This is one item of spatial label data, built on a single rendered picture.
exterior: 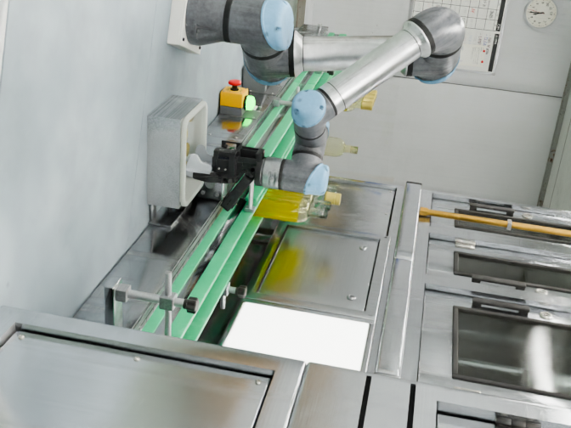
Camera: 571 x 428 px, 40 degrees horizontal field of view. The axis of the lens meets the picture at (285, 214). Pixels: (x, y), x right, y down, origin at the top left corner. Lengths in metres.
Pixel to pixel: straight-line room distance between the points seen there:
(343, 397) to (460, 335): 0.94
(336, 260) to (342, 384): 1.07
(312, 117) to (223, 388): 0.77
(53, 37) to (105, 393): 0.58
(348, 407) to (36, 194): 0.62
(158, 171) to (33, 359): 0.75
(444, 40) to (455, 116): 6.27
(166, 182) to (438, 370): 0.77
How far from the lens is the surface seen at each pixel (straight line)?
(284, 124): 2.38
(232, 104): 2.36
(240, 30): 1.86
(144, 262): 1.73
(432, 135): 8.19
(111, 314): 1.46
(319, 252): 2.20
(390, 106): 8.12
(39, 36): 1.30
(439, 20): 1.86
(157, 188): 1.84
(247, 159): 1.83
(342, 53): 1.96
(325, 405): 1.09
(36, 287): 1.41
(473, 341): 2.01
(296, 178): 1.80
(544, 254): 2.50
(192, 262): 1.77
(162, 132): 1.79
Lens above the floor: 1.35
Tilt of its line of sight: 9 degrees down
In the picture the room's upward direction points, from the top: 99 degrees clockwise
